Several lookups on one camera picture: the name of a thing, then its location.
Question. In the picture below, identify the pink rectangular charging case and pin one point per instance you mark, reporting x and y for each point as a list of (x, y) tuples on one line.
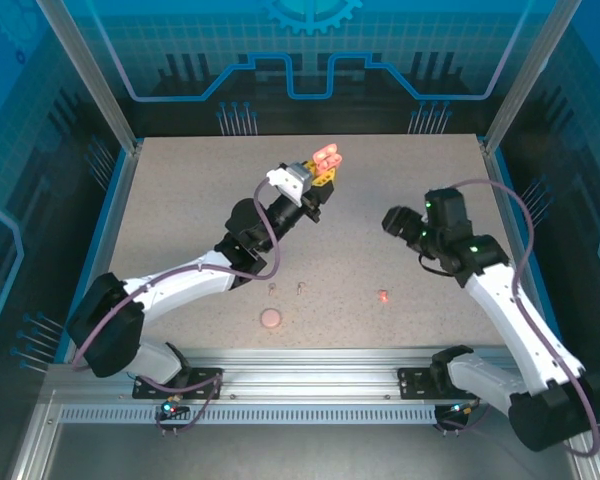
[(327, 156)]

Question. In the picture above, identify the pink round charging case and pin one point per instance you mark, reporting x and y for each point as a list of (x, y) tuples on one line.
[(271, 318)]

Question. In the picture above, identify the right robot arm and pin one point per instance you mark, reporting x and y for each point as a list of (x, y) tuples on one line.
[(520, 325)]

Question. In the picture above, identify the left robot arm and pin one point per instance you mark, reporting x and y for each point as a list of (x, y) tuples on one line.
[(180, 282)]

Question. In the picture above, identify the blue table edge strip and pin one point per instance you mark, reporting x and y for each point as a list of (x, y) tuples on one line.
[(515, 200), (106, 225)]

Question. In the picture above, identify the small LED connector board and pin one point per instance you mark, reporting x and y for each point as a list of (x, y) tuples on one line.
[(462, 409), (170, 407)]

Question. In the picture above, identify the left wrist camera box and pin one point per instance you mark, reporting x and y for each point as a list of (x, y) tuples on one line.
[(290, 182)]

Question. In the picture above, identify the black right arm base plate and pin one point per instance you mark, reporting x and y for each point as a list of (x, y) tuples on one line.
[(415, 382)]

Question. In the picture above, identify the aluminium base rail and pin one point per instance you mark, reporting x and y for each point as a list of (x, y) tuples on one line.
[(305, 375)]

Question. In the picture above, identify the aluminium frame post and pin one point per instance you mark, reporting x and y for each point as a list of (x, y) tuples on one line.
[(91, 75), (530, 75)]

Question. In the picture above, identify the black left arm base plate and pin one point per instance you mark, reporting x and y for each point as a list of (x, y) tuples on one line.
[(145, 390)]

